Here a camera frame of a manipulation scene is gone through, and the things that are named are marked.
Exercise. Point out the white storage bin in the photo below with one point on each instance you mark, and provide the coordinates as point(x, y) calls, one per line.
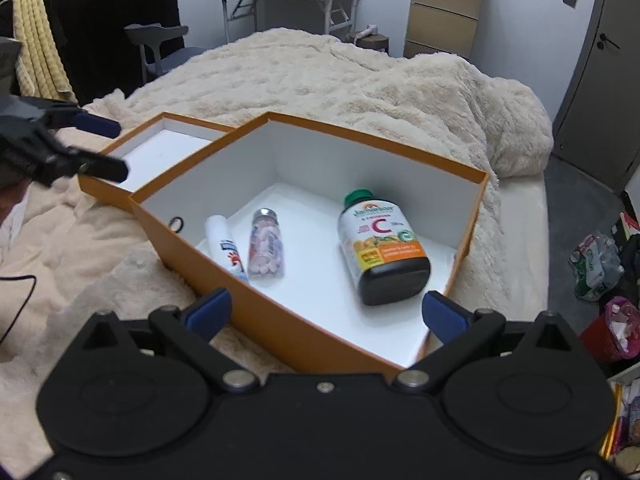
point(625, 410)

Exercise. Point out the red plastic bag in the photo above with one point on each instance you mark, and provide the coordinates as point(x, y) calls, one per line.
point(617, 327)

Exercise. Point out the stack of brown cardboard boxes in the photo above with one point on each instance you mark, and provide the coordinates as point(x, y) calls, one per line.
point(445, 7)

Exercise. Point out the clear plastic bag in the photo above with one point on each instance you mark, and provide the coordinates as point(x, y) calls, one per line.
point(595, 265)

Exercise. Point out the cream fluffy blanket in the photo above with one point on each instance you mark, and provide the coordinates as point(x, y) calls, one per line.
point(350, 80)

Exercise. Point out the grey chair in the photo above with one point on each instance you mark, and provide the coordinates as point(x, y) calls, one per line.
point(157, 40)

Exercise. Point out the yellow knitted towel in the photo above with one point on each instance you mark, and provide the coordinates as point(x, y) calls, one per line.
point(37, 40)

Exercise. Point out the clear pill bottle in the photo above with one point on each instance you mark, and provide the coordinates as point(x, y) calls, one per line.
point(266, 247)

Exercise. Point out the large orange cardboard box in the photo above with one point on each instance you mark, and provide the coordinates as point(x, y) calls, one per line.
point(325, 165)

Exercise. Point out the white tube bottle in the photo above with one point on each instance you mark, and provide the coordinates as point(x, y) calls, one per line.
point(227, 250)

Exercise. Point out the grey door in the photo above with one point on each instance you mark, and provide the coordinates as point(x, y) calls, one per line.
point(600, 85)

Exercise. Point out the orange box lid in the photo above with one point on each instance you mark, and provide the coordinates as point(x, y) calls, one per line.
point(160, 152)

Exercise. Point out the round wooden stool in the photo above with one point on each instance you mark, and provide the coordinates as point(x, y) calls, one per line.
point(372, 42)

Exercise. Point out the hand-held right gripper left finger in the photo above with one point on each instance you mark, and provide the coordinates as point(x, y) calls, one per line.
point(210, 310)

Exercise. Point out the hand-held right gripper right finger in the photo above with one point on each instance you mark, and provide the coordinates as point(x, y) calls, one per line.
point(441, 315)

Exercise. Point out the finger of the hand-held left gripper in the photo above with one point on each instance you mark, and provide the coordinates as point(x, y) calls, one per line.
point(97, 123)
point(100, 166)

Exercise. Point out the dark green-capped vitamin bottle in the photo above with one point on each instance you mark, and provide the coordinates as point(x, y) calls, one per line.
point(382, 250)

